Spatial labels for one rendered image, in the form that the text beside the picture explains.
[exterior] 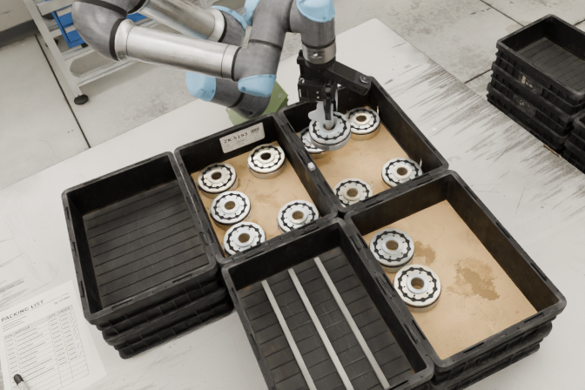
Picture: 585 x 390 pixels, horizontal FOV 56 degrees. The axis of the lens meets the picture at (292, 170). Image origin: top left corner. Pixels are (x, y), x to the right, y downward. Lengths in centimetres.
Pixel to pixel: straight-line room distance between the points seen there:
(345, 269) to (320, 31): 54
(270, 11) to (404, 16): 233
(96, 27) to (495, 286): 104
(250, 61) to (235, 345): 68
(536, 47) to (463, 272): 137
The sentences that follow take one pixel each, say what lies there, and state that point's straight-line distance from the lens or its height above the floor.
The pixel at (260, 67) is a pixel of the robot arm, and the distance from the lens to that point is 117.
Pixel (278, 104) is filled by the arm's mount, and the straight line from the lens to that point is 164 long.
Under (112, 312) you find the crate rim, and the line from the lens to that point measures 126.
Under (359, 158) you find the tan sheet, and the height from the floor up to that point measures 83.
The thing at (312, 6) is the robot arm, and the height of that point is 134.
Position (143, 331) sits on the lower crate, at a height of 80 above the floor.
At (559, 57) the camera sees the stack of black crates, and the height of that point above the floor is 49.
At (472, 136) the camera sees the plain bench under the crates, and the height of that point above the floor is 70.
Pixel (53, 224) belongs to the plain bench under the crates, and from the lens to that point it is 178.
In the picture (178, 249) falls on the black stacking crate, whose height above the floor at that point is 83.
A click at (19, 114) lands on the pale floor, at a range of 344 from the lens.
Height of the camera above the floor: 196
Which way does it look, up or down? 49 degrees down
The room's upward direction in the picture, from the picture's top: 9 degrees counter-clockwise
